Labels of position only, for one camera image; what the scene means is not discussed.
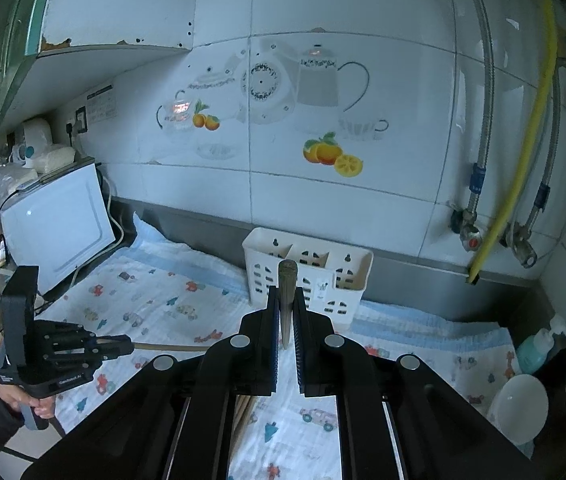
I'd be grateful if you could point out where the clear plastic bag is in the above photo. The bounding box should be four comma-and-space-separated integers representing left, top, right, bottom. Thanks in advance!
0, 164, 38, 211

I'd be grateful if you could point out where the yellow gas hose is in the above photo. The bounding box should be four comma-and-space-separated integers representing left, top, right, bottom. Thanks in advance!
467, 0, 556, 287

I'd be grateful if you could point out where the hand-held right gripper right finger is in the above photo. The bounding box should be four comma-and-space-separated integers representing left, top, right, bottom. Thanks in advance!
294, 286, 546, 480

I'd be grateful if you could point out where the white plastic utensil holder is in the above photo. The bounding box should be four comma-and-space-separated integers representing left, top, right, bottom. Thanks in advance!
242, 227, 374, 333

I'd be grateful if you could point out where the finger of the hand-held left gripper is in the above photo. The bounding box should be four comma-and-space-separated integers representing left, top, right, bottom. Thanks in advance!
30, 320, 134, 350
43, 344, 137, 372

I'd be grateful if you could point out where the printed white cloth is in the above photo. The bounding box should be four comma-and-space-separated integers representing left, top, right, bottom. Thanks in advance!
0, 212, 519, 480

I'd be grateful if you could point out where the teal soap pump bottle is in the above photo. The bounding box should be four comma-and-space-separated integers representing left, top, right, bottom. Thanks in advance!
516, 314, 566, 376

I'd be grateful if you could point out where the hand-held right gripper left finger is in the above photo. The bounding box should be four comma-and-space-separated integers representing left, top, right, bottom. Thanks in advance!
20, 287, 281, 480

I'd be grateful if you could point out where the white plastic packet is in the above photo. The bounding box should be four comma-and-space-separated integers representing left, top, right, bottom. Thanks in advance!
35, 144, 76, 175

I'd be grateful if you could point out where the white countertop oven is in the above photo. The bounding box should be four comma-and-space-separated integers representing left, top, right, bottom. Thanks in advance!
0, 160, 116, 296

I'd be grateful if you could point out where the person's left hand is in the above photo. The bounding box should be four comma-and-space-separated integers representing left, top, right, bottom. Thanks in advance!
0, 385, 56, 419

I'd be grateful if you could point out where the metal angle valve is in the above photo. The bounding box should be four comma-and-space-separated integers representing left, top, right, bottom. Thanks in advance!
502, 220, 539, 269

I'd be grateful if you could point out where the wall socket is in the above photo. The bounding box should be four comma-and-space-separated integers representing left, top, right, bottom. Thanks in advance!
65, 105, 88, 136

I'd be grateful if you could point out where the white wall cabinet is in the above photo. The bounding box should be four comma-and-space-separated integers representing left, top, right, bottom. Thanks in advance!
0, 0, 200, 133

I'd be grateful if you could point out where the metal valve with red knob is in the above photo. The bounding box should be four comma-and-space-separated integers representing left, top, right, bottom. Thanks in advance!
450, 204, 484, 253

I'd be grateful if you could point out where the white wall label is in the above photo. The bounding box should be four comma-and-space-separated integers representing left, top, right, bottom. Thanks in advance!
85, 85, 116, 123

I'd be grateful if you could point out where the white power cable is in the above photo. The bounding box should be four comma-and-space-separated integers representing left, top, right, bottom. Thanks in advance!
98, 170, 126, 261

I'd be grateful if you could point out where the white bowl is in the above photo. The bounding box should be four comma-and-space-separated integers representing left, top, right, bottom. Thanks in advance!
486, 374, 550, 447

